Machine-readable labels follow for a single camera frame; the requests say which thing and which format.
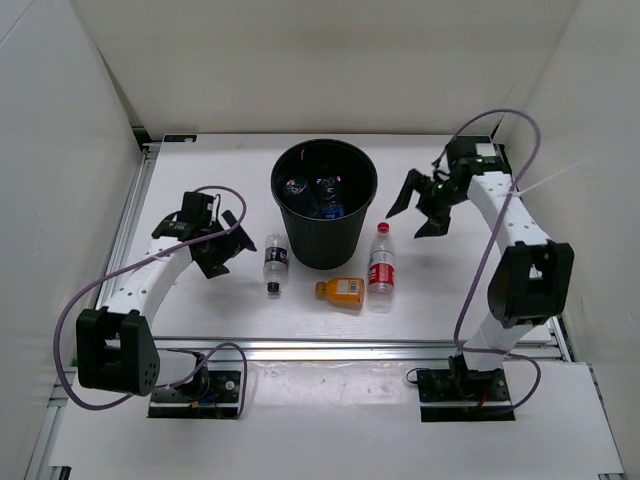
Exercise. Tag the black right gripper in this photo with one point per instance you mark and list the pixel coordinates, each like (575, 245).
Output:
(438, 222)

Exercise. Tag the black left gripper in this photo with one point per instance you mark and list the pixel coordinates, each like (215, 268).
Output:
(213, 265)

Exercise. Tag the clear bottle dark label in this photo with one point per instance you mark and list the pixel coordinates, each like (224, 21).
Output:
(276, 263)

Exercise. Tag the clear bottle red label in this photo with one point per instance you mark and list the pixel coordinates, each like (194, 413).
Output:
(381, 269)

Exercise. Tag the clear unlabelled plastic bottle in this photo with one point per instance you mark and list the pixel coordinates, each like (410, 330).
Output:
(297, 195)

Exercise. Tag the clear bottle blue label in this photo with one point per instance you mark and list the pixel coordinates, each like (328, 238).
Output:
(329, 196)

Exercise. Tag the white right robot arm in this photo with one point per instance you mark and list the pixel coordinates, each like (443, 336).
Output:
(531, 281)

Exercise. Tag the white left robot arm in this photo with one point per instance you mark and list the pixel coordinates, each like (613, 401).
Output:
(116, 351)

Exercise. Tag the black plastic bin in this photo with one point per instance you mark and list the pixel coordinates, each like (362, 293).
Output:
(326, 244)

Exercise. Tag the orange juice bottle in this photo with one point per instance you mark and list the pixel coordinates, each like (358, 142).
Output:
(343, 292)

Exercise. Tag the white cable tie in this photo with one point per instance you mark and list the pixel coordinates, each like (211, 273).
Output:
(519, 193)

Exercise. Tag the aluminium front frame rail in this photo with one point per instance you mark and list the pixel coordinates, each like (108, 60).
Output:
(353, 350)

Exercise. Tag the aluminium frame rail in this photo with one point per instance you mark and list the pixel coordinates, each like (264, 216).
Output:
(353, 350)
(133, 207)

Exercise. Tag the aluminium left frame rail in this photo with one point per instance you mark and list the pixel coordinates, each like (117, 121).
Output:
(133, 207)

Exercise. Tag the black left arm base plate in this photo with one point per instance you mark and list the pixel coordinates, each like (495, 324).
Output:
(213, 395)

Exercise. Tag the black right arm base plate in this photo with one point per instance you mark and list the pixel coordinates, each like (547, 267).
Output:
(445, 397)

